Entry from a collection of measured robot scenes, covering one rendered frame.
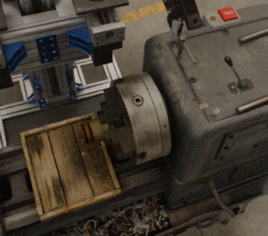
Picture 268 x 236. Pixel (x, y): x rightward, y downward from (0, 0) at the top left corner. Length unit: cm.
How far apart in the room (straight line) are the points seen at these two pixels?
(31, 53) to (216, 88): 88
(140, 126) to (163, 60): 26
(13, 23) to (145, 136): 80
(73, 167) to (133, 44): 164
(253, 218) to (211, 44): 136
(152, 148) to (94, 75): 135
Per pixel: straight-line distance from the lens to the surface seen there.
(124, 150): 141
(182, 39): 136
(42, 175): 165
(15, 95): 267
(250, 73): 147
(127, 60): 302
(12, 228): 162
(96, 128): 144
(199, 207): 197
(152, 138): 138
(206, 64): 146
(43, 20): 183
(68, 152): 167
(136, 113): 135
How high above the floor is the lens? 239
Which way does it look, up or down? 55 degrees down
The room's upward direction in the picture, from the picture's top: 8 degrees clockwise
